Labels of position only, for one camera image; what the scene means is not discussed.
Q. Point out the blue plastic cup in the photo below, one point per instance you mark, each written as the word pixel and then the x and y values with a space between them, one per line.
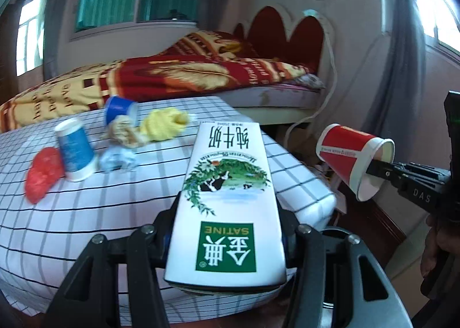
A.
pixel 118 107

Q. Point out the yellow crumpled paper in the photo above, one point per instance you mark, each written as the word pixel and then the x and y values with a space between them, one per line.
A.
pixel 161 125

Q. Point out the brown crumpled paper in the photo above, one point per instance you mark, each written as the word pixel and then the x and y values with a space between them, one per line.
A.
pixel 124 132

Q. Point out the red and yellow printed blanket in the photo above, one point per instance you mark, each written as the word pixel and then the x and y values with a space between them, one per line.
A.
pixel 143 76

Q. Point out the red crumpled wrapper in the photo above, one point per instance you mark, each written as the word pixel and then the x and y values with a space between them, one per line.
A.
pixel 43 173

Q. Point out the white and blue paper cup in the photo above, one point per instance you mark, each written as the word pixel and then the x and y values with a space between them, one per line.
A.
pixel 75 150

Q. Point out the white checked tablecloth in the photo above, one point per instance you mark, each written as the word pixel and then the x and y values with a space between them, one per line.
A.
pixel 107 206

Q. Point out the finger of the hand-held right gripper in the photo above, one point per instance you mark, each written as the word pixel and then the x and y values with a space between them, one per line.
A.
pixel 386 172

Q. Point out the white milk carton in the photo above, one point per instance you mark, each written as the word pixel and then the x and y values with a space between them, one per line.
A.
pixel 222 206

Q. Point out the person's right hand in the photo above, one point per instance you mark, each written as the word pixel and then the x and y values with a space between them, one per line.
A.
pixel 440 242

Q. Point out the grey curtain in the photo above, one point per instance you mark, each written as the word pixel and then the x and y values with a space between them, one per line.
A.
pixel 61 8
pixel 409 62

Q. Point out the floral bed mattress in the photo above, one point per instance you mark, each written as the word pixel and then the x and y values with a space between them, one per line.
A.
pixel 280 94

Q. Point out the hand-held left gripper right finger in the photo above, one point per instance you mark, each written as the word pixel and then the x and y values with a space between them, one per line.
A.
pixel 289 238

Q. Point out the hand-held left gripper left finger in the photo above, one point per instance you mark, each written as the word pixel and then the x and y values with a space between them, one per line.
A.
pixel 161 234

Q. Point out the small bright window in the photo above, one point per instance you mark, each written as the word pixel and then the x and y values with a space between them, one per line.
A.
pixel 444 12
pixel 30 37

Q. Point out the red paper cup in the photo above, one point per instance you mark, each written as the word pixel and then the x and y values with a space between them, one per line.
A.
pixel 341 152

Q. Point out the clear crumpled plastic wrap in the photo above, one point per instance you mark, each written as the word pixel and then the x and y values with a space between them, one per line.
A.
pixel 116 160

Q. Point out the red and yellow printed pillow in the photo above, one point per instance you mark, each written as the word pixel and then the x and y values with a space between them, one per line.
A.
pixel 201 42

